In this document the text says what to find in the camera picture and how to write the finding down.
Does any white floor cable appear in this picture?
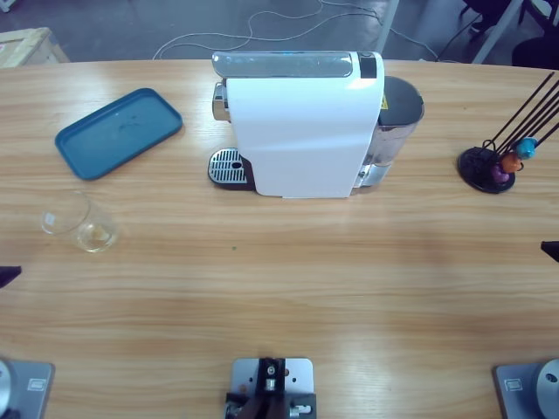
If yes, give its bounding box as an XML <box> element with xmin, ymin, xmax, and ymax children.
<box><xmin>152</xmin><ymin>0</ymin><xmax>438</xmax><ymax>62</ymax></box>

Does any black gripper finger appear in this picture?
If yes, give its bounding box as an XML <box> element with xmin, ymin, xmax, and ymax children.
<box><xmin>540</xmin><ymin>239</ymin><xmax>559</xmax><ymax>264</ymax></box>
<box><xmin>0</xmin><ymin>264</ymin><xmax>23</xmax><ymax>289</ymax></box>

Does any clear water tank black lid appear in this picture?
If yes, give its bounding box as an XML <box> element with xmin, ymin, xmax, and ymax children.
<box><xmin>355</xmin><ymin>75</ymin><xmax>425</xmax><ymax>191</ymax></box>

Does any light wooden crate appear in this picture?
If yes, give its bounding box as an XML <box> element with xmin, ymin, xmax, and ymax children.
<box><xmin>0</xmin><ymin>26</ymin><xmax>71</xmax><ymax>69</ymax></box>

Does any orange coffee capsule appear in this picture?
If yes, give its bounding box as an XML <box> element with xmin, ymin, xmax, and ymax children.
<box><xmin>500</xmin><ymin>152</ymin><xmax>523</xmax><ymax>174</ymax></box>

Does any blue coffee capsule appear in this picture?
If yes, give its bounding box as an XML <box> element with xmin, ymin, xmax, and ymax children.
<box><xmin>514</xmin><ymin>136</ymin><xmax>539</xmax><ymax>159</ymax></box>

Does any center grey mount plate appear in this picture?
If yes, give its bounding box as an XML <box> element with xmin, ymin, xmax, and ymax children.
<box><xmin>224</xmin><ymin>356</ymin><xmax>318</xmax><ymax>419</ymax></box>

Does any black wire capsule holder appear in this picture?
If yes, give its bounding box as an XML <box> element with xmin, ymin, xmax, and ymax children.
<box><xmin>457</xmin><ymin>72</ymin><xmax>559</xmax><ymax>194</ymax></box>

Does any white metal table leg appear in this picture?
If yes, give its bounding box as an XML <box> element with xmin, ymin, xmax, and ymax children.
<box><xmin>375</xmin><ymin>0</ymin><xmax>401</xmax><ymax>56</ymax></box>

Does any clear drinking glass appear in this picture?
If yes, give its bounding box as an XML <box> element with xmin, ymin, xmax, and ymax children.
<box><xmin>39</xmin><ymin>190</ymin><xmax>120</xmax><ymax>253</ymax></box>

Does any black chair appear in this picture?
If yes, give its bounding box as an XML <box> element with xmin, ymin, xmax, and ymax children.
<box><xmin>511</xmin><ymin>37</ymin><xmax>559</xmax><ymax>71</ymax></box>

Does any silver coffee machine lever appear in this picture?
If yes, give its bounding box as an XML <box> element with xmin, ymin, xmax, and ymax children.
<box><xmin>211</xmin><ymin>51</ymin><xmax>355</xmax><ymax>79</ymax></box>

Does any blue rectangular plastic tray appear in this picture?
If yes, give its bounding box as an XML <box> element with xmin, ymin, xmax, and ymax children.
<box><xmin>54</xmin><ymin>87</ymin><xmax>183</xmax><ymax>182</ymax></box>

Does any white slanted frame leg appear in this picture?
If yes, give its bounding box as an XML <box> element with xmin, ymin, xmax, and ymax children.
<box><xmin>473</xmin><ymin>0</ymin><xmax>525</xmax><ymax>65</ymax></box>

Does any black drip tray metal grille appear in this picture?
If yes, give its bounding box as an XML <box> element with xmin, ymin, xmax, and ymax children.
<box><xmin>207</xmin><ymin>147</ymin><xmax>257</xmax><ymax>193</ymax></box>

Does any arm grey base plate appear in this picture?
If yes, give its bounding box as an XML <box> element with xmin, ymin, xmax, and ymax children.
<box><xmin>0</xmin><ymin>358</ymin><xmax>56</xmax><ymax>419</ymax></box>
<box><xmin>493</xmin><ymin>358</ymin><xmax>559</xmax><ymax>419</ymax></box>

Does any white capsule coffee machine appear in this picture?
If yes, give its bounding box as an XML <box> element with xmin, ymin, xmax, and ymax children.
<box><xmin>211</xmin><ymin>50</ymin><xmax>388</xmax><ymax>201</ymax></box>

